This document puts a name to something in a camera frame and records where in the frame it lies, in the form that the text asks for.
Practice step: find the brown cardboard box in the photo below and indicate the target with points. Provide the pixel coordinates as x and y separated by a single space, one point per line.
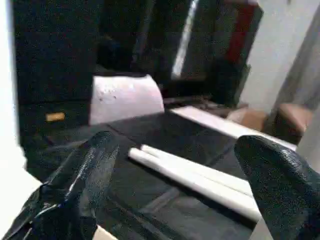
247 119

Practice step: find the small brown block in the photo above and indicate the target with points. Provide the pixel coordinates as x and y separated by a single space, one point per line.
55 117

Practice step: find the brown rounded seat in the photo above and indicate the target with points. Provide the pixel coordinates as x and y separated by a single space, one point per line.
292 122

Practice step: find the dark tall cabinet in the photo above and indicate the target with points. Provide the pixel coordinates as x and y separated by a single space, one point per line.
215 40

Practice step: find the white plastic bag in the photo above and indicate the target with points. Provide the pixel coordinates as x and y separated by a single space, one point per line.
125 97

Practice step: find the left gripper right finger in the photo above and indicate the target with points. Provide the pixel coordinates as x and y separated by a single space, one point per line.
285 190

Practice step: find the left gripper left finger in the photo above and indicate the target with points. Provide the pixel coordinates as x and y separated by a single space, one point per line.
70 195

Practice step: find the black work mat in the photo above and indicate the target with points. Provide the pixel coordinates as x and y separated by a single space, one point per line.
160 135

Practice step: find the flat white board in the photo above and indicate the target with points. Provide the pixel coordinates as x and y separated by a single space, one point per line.
220 124

